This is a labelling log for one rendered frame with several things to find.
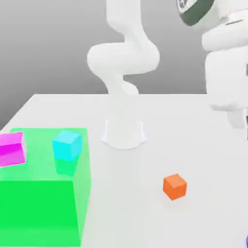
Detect small magenta cube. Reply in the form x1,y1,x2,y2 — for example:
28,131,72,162
0,131,27,168

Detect small cyan cube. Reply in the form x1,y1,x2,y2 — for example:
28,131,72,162
52,130,82,162

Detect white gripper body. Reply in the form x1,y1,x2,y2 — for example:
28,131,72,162
204,50,248,112

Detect large green box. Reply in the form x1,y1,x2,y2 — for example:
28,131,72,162
0,127,92,248

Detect small orange cube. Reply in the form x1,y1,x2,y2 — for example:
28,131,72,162
162,173,188,202

